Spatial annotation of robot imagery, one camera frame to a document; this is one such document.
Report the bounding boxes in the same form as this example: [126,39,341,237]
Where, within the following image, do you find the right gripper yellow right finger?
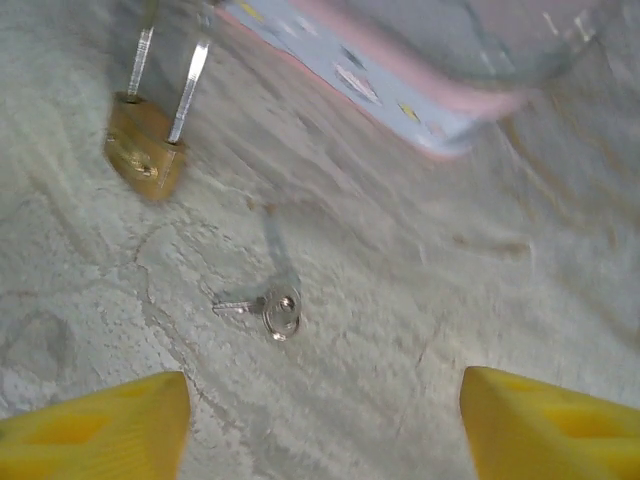
[459,365,640,480]

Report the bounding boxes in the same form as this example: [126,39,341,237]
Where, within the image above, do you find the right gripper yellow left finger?
[0,370,193,480]

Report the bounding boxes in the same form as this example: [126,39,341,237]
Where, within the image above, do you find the brass padlock with steel shackle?
[103,0,212,203]

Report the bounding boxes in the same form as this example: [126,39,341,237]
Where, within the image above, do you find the pastel cartoon tin box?
[214,0,606,162]

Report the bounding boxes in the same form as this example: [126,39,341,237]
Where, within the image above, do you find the small silver key with ring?
[211,284,303,343]

